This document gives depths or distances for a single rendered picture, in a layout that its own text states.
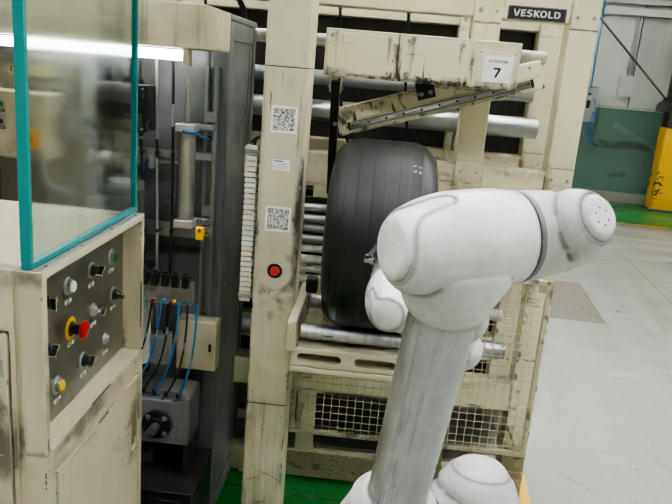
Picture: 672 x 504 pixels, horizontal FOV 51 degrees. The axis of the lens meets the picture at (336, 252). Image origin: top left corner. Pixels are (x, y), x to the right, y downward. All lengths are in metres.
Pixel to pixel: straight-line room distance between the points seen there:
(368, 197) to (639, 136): 9.95
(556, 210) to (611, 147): 10.62
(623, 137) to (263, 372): 9.83
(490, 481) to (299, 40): 1.26
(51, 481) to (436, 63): 1.57
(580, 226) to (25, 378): 1.02
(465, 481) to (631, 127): 10.49
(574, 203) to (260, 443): 1.59
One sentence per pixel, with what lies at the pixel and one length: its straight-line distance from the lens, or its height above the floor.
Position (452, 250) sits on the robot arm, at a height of 1.46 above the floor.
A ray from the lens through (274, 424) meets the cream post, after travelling 2.31.
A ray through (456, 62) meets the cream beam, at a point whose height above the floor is 1.71.
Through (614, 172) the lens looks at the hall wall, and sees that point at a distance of 11.65.
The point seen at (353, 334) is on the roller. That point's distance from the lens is 2.07.
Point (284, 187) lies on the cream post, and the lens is 2.05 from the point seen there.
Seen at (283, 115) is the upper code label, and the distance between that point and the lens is 2.03.
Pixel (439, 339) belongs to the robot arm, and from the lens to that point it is 0.98.
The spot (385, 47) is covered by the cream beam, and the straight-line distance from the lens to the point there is 2.26.
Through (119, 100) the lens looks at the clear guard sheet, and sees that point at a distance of 1.72.
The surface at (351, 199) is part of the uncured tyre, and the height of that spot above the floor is 1.33.
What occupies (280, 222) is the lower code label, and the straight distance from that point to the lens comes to 2.07.
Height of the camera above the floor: 1.67
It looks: 15 degrees down
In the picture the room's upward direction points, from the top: 5 degrees clockwise
